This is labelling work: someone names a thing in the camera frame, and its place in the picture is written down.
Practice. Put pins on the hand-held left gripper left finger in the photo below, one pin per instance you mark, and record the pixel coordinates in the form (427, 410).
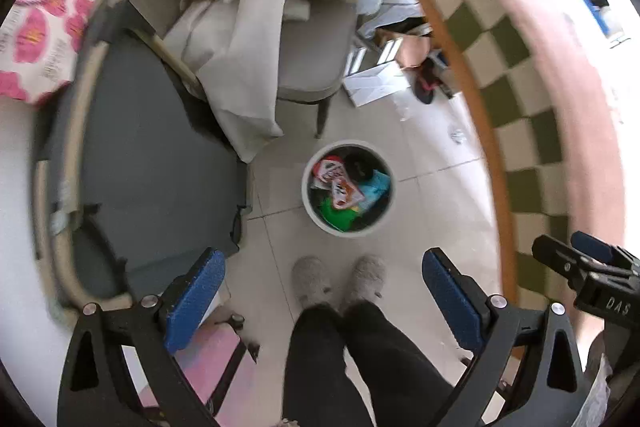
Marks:
(195, 297)

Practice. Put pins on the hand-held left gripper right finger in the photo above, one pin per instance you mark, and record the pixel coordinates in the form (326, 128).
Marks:
(450, 302)

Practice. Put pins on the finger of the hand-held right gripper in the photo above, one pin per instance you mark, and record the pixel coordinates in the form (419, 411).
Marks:
(557, 257)
(597, 247)

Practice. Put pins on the light blue wrapper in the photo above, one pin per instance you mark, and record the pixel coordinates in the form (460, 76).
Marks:
(375, 189)

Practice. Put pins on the green packet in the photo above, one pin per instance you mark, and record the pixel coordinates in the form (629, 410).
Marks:
(337, 217)

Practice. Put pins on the white round trash bin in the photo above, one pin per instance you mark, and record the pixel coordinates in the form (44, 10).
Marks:
(307, 207)

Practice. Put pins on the red white snack packet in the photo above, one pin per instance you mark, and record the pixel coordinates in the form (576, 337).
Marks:
(345, 193)
(327, 169)

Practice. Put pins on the pink wheeled stool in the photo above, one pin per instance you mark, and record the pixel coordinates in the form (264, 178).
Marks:
(210, 357)

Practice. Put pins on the person's right leg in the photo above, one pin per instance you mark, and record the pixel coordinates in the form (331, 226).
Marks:
(395, 367)

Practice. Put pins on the person's leg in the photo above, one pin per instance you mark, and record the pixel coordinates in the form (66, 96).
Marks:
(320, 367)
(395, 367)

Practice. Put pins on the grey fluffy slipper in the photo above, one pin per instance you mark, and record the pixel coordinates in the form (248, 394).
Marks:
(364, 279)
(310, 279)

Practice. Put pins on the person's left leg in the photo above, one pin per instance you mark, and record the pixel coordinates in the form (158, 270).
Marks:
(320, 367)

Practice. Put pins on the grey armchair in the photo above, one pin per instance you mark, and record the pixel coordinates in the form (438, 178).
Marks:
(150, 157)

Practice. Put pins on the clear crumpled wrapper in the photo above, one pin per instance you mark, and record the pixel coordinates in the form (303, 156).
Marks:
(457, 135)

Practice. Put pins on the patterned tablecloth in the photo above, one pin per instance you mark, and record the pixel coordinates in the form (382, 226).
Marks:
(525, 72)

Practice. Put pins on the black pink sandal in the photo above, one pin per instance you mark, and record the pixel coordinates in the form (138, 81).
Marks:
(427, 84)

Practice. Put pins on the white cloth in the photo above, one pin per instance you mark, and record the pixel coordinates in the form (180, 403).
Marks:
(235, 72)

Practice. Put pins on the white paper sheets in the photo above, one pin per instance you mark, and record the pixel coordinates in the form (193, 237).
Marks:
(375, 82)

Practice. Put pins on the blue object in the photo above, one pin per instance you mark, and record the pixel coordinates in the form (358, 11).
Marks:
(592, 2)

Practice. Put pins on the brown paper bag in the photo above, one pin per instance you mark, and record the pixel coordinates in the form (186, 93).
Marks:
(410, 49)

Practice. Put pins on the beige cushioned chair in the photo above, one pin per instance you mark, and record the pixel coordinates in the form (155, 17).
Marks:
(315, 42)

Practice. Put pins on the pink floral box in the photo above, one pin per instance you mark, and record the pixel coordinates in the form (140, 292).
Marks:
(35, 37)

